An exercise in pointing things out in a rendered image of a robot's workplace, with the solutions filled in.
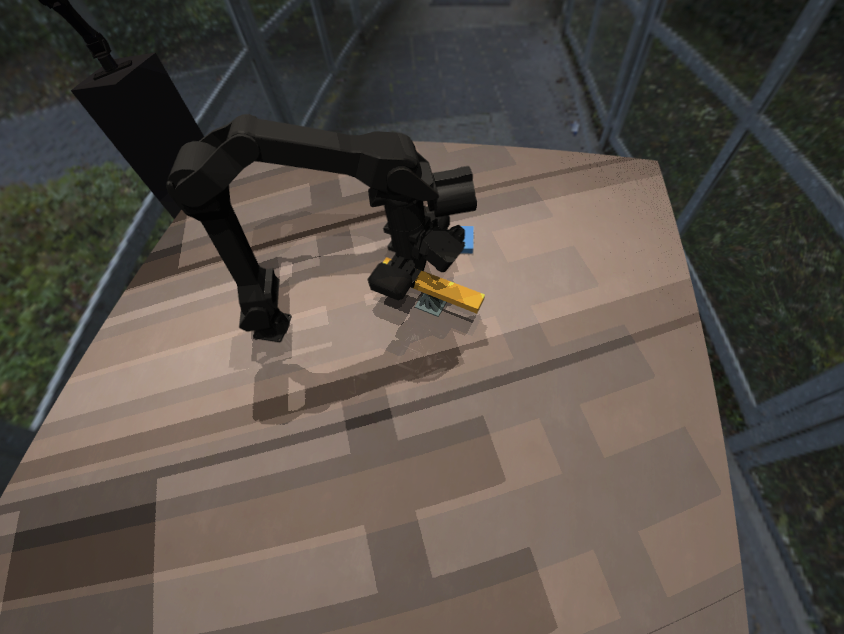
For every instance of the yellow bar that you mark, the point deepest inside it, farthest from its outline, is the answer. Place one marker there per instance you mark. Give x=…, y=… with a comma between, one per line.
x=448, y=291

